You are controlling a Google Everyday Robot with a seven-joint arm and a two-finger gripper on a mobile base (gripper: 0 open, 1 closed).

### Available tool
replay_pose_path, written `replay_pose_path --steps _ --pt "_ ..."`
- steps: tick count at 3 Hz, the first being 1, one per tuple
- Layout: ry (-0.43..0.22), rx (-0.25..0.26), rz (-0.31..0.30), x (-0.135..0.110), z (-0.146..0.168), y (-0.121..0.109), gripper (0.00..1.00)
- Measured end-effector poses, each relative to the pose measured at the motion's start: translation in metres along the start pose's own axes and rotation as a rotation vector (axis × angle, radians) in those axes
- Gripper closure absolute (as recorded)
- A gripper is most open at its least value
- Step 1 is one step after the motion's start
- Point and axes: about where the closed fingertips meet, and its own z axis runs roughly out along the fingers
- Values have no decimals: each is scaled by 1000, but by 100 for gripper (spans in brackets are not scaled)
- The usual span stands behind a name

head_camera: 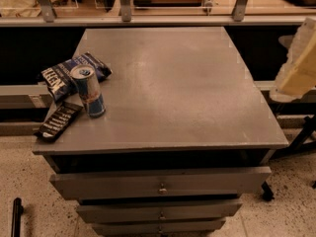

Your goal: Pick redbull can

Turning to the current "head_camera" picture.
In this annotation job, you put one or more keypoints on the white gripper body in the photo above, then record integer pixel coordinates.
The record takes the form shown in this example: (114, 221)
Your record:
(297, 70)

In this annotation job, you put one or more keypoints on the red bull can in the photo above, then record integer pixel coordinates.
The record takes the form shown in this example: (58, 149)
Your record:
(89, 90)

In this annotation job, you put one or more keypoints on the top grey drawer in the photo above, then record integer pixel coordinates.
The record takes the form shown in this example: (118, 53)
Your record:
(160, 183)

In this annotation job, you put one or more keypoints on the bottom grey drawer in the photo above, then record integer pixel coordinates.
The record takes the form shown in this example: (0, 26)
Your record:
(163, 227)

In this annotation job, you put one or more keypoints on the grey drawer cabinet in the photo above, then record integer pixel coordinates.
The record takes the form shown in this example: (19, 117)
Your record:
(178, 98)

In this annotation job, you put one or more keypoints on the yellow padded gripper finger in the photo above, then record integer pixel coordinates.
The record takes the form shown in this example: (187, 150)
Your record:
(298, 75)

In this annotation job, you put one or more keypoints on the middle grey railing bracket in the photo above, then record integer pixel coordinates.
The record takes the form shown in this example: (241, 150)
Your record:
(125, 10)

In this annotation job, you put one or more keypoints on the blue chip bag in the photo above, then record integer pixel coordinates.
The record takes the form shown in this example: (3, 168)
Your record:
(59, 82)

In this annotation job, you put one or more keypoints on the grey horizontal rail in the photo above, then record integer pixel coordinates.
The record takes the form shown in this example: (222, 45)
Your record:
(158, 21)

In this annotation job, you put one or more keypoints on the black cabinet caster wheel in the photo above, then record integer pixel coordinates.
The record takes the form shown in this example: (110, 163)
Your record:
(268, 194)

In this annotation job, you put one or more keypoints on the middle grey drawer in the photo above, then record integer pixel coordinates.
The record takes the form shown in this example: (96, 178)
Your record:
(159, 211)

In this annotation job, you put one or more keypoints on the right grey railing bracket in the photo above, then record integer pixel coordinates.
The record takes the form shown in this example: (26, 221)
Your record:
(239, 10)

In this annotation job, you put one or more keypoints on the left grey railing bracket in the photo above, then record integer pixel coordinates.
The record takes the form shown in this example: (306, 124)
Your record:
(47, 11)

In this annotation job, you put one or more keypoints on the grey drawer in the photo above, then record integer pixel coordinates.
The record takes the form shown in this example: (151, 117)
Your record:
(163, 227)
(159, 211)
(160, 183)

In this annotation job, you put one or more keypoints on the black snack bar wrapper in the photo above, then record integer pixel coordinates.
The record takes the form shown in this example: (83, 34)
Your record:
(58, 121)

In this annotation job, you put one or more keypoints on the black floor post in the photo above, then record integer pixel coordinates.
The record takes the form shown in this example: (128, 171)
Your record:
(16, 217)

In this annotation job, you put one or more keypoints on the black stand leg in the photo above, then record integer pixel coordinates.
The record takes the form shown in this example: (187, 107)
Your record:
(300, 144)

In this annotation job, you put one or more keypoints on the grey railing bracket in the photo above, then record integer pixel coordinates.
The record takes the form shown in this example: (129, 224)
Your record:
(47, 11)
(125, 10)
(239, 10)

